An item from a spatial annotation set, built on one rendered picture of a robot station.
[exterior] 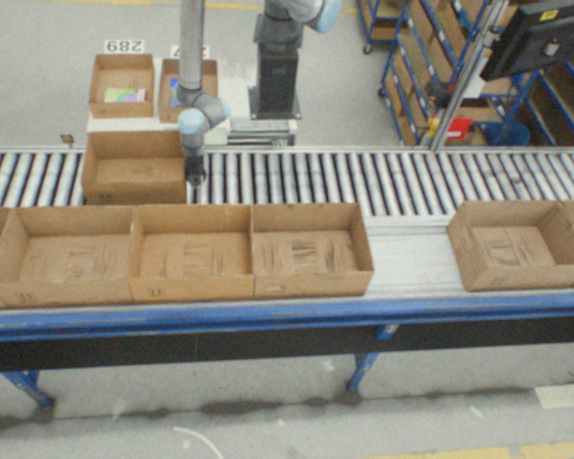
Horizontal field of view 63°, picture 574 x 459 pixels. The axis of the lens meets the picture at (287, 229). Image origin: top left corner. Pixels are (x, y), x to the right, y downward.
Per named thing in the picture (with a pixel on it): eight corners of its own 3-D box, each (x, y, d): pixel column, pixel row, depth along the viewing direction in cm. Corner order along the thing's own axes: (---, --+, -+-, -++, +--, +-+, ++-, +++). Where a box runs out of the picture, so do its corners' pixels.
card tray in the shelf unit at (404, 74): (394, 59, 348) (397, 47, 339) (433, 60, 351) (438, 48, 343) (407, 95, 324) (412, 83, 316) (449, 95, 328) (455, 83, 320)
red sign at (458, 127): (462, 137, 235) (473, 117, 224) (463, 139, 234) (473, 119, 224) (431, 137, 233) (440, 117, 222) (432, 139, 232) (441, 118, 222)
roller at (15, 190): (35, 157, 215) (32, 149, 211) (5, 253, 185) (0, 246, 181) (24, 157, 214) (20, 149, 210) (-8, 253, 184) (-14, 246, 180)
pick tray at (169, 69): (218, 75, 253) (218, 58, 245) (219, 124, 231) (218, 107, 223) (164, 74, 250) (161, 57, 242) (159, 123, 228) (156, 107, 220)
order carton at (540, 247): (537, 225, 193) (559, 198, 179) (568, 289, 175) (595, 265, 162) (445, 227, 188) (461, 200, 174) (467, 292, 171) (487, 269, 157)
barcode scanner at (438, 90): (417, 96, 217) (427, 78, 209) (440, 100, 220) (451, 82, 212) (421, 107, 214) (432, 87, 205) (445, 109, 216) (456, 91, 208)
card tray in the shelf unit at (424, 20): (409, 8, 314) (414, -6, 306) (453, 9, 318) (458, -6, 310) (426, 44, 291) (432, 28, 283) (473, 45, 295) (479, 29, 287)
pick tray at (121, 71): (155, 69, 252) (152, 53, 244) (153, 117, 230) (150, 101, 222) (99, 70, 247) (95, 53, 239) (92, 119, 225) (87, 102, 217)
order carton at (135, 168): (188, 157, 216) (184, 129, 202) (188, 207, 199) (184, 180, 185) (97, 159, 211) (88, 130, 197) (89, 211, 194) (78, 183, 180)
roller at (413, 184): (407, 157, 236) (409, 149, 232) (435, 242, 205) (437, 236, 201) (397, 158, 236) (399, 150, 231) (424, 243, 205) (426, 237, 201)
